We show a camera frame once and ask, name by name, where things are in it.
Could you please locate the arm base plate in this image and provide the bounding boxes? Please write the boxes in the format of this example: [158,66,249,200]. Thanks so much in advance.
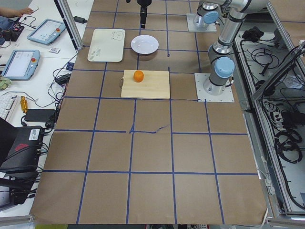
[194,73,234,103]
[186,13,217,33]

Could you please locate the aluminium frame post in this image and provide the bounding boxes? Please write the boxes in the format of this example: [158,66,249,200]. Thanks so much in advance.
[54,0,83,51]

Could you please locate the blue teach pendant far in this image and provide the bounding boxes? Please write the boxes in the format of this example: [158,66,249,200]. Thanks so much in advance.
[27,19,66,45]

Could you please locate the orange fruit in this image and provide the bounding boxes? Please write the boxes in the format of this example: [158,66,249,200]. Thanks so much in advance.
[133,70,144,83]

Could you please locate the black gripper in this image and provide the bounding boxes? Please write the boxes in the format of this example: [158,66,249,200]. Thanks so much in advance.
[137,0,152,29]

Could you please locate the black power brick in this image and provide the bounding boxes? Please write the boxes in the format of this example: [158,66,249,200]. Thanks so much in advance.
[24,109,55,122]

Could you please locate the person's hand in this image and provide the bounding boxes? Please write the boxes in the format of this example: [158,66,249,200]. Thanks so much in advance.
[16,7,34,17]

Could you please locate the wooden cutting board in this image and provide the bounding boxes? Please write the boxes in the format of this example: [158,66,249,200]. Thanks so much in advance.
[121,70,170,99]

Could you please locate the cream bear tray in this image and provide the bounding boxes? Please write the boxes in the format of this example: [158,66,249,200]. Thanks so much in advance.
[87,29,125,62]

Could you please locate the blue teach pendant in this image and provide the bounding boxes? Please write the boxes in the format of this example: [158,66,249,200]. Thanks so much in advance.
[2,50,41,81]
[27,19,66,45]

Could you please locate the yellow metal cylinder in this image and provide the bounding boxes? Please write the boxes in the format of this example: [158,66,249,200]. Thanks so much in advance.
[20,96,28,114]

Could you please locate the white round plate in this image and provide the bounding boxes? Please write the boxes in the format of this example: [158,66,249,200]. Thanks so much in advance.
[131,35,159,54]

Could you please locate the blue teach pendant near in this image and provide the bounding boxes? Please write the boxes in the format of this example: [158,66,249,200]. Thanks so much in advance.
[2,50,41,81]

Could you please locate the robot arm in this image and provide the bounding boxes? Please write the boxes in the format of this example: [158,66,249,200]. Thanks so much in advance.
[203,0,268,95]
[136,0,219,29]

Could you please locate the black laptop computer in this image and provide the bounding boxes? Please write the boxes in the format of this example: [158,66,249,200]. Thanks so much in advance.
[0,119,44,174]

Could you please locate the qr code card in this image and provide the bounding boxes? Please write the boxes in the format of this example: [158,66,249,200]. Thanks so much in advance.
[49,48,60,53]

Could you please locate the white keyboard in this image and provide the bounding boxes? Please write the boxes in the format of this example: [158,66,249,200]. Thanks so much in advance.
[0,94,20,122]

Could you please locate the black power adapter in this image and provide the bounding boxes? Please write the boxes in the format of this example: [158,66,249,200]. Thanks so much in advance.
[73,16,87,24]

